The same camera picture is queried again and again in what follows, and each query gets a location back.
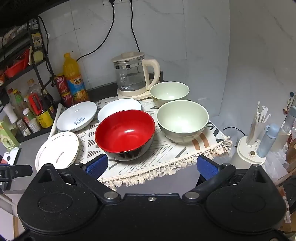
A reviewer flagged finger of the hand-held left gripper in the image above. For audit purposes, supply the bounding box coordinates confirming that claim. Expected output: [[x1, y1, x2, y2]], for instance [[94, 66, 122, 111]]
[[9, 164, 33, 179]]

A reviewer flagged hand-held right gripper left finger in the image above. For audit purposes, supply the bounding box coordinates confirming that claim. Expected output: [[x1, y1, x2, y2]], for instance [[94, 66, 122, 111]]
[[35, 153, 122, 203]]

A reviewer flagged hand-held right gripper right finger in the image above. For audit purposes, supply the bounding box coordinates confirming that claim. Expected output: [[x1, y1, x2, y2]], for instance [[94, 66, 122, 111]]
[[183, 155, 269, 203]]

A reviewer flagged red and black bowl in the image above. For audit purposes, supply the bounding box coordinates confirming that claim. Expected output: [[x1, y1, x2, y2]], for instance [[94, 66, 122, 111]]
[[95, 110, 156, 162]]

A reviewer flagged large pale green bowl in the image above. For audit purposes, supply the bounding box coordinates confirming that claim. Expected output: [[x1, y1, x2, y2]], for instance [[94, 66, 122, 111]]
[[157, 100, 210, 144]]

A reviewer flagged white plate dark rim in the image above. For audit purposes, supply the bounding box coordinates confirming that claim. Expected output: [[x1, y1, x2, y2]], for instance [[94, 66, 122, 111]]
[[97, 98, 142, 123]]

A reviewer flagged small pale green bowl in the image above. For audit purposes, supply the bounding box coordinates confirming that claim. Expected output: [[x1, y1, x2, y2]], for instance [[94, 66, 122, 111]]
[[149, 81, 190, 107]]

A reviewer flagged patterned fringed cloth mat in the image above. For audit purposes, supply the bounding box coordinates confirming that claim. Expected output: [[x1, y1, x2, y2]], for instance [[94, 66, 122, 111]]
[[75, 97, 233, 190]]

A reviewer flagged black metal rack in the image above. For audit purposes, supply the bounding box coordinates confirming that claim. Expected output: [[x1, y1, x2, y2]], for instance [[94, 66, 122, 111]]
[[0, 16, 58, 143]]

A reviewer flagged green carton box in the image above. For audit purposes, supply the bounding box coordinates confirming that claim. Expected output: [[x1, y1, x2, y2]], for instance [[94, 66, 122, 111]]
[[0, 120, 20, 151]]

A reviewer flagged white utensil holder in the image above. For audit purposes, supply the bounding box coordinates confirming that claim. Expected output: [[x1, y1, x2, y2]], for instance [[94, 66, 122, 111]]
[[230, 136, 266, 166]]

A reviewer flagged white plate blue script print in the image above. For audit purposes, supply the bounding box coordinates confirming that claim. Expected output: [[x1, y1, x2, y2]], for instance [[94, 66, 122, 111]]
[[56, 101, 98, 132]]

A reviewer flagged row of seasoning bottles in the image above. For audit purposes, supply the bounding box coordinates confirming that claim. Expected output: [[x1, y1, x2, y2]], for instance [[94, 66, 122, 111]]
[[3, 79, 56, 137]]

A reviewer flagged light blue flask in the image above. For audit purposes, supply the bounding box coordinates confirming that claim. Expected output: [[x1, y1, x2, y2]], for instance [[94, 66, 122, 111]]
[[257, 123, 280, 158]]

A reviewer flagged bunch of white sticks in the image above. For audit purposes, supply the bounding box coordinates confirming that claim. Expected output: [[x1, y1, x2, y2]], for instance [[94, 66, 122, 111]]
[[246, 100, 271, 144]]

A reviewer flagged red plastic kitchen tool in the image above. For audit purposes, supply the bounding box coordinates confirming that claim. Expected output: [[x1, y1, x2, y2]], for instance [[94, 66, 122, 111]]
[[28, 94, 43, 116]]

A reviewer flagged red drink can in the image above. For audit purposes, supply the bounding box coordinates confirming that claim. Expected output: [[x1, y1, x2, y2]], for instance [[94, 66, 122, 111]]
[[54, 74, 70, 93], [60, 91, 75, 107]]

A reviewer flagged cream kettle base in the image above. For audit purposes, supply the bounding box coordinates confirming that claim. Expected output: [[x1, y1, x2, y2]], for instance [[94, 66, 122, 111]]
[[116, 87, 153, 100]]

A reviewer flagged white bottle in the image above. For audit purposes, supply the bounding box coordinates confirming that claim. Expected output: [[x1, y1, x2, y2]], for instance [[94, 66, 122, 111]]
[[270, 109, 296, 151]]

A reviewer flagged orange juice bottle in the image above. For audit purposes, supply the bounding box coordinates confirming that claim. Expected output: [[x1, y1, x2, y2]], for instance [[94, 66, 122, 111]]
[[63, 53, 90, 103]]

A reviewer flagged red plastic basket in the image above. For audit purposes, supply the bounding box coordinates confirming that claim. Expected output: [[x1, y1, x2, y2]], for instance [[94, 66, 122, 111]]
[[4, 50, 30, 78]]

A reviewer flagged colourful hanging ornament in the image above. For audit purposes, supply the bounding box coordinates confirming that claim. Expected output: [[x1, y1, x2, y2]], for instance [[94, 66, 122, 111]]
[[282, 91, 296, 114]]

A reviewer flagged yellow green sponge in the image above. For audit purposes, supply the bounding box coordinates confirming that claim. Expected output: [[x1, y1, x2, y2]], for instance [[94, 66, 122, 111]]
[[33, 50, 44, 64]]

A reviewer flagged printed packet box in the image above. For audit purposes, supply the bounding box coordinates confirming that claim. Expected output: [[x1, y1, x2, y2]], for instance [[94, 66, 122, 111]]
[[31, 32, 43, 49]]

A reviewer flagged white plate with ring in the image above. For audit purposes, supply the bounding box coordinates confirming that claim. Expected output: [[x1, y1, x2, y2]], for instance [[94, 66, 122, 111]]
[[35, 131, 80, 172]]

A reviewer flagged thin black cable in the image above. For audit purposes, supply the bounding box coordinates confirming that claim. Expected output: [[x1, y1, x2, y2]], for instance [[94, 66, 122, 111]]
[[223, 126, 245, 149]]

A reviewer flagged glass kettle cream handle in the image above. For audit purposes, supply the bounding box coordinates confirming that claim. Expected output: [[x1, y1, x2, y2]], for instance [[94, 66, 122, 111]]
[[112, 51, 161, 92]]

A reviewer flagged black power cable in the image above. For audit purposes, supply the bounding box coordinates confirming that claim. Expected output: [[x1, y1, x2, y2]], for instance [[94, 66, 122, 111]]
[[76, 0, 115, 61], [129, 0, 141, 52]]

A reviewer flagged white wall socket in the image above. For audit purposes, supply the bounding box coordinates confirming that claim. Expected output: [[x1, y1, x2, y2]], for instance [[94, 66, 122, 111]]
[[102, 0, 134, 5]]

